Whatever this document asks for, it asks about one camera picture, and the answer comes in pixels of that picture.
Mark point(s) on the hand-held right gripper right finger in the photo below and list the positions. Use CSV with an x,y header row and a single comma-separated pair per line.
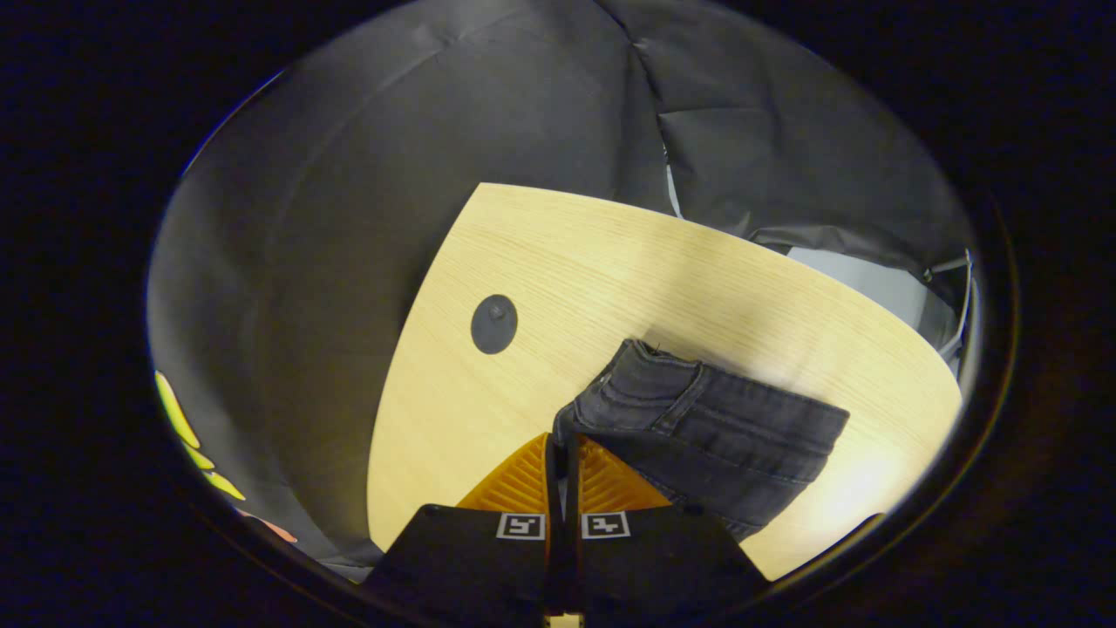
x,y
654,558

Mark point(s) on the black backdrop cloth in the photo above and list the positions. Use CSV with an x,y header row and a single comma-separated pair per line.
x,y
349,174

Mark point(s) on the dark grey jeans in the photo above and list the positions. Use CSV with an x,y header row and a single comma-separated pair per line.
x,y
724,427

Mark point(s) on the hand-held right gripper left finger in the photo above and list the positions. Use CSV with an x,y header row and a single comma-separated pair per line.
x,y
471,558

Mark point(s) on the round black table grommet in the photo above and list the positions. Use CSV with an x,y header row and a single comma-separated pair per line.
x,y
494,324

